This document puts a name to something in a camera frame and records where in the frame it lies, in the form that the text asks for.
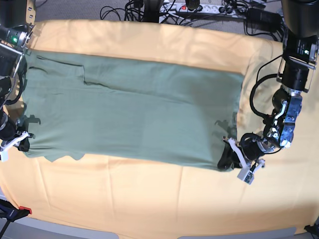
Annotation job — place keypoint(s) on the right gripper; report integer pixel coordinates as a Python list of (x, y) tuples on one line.
[(9, 130)]

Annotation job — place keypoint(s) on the yellow table cloth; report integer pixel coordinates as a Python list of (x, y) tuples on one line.
[(139, 199)]

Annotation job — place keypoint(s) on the black centre stand post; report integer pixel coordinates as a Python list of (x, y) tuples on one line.
[(151, 10)]

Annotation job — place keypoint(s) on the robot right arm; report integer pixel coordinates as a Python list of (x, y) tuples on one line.
[(15, 33)]

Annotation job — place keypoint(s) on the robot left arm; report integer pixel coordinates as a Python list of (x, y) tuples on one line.
[(300, 50)]

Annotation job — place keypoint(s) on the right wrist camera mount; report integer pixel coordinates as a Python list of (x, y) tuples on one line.
[(6, 145)]

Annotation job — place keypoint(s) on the green T-shirt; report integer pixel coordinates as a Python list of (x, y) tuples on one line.
[(80, 104)]

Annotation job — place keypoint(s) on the white power strip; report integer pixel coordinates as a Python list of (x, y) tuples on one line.
[(180, 9)]

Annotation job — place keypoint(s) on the blue red clamp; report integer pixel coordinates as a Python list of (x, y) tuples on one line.
[(9, 212)]

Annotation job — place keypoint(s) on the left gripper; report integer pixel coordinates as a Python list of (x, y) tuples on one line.
[(253, 147)]

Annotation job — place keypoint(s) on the black power adapter brick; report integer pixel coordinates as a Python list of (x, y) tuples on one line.
[(262, 17)]

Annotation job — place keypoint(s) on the black clamp right corner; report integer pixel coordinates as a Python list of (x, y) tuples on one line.
[(313, 230)]

